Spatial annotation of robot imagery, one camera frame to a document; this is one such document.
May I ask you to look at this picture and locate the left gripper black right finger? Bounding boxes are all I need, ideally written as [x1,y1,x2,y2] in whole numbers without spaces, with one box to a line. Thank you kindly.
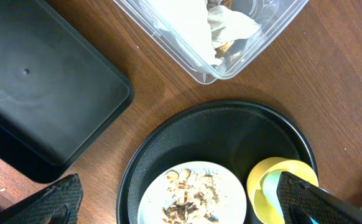
[277,171,362,224]

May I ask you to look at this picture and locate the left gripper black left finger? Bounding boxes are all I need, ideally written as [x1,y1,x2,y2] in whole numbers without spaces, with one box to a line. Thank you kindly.
[0,174,83,224]

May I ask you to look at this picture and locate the light blue cup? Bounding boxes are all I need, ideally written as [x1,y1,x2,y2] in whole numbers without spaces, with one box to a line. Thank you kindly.
[255,167,318,224]

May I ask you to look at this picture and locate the white napkin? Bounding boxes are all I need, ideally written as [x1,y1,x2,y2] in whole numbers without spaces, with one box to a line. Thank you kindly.
[146,0,224,67]

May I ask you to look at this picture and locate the clear plastic waste bin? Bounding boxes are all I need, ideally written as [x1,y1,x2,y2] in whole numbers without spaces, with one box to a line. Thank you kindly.
[114,0,309,85]

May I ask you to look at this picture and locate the waste in clear bin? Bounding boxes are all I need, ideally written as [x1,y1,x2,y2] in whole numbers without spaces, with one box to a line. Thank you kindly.
[207,0,261,58]

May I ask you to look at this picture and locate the yellow bowl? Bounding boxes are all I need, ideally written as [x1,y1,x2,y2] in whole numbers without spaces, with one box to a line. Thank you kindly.
[246,157,318,224]

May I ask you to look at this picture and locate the round black tray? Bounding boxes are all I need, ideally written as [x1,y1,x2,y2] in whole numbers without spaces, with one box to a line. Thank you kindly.
[116,100,317,223]

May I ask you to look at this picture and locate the grey plate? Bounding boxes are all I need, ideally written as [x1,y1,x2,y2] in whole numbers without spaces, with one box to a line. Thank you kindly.
[137,161,247,224]

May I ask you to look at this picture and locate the food scraps on plate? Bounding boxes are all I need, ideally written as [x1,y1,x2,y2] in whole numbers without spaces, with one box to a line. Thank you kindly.
[161,169,222,224]

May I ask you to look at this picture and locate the black rectangular bin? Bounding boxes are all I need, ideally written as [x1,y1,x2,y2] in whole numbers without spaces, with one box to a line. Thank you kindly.
[0,0,134,184]

